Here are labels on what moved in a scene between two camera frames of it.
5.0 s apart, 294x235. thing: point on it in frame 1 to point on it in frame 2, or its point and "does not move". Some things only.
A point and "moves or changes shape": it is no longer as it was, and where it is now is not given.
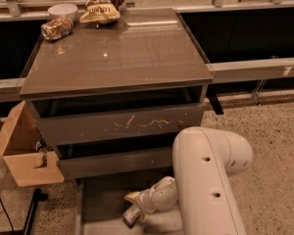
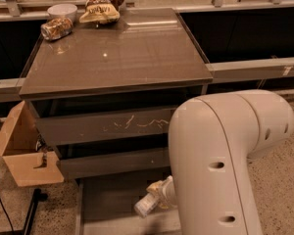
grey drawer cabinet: x=111 y=99 does not move
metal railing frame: x=9 y=1 does not move
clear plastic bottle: x=130 y=215 moves or changes shape
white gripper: x=144 y=200 to x=170 y=191
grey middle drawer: x=95 y=164 does not move
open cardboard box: x=18 y=141 does not move
